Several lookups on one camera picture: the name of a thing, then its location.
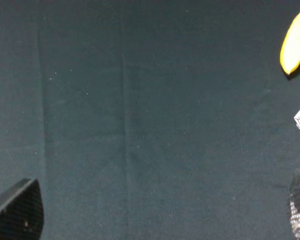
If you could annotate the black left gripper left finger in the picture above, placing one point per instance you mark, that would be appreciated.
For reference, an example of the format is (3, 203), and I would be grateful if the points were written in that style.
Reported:
(22, 211)

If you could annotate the yellow banana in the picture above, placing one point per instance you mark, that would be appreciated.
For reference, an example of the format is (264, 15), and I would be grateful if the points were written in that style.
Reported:
(289, 57)

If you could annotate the black tablecloth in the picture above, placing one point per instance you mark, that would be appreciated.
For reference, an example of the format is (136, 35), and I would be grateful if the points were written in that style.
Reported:
(150, 119)

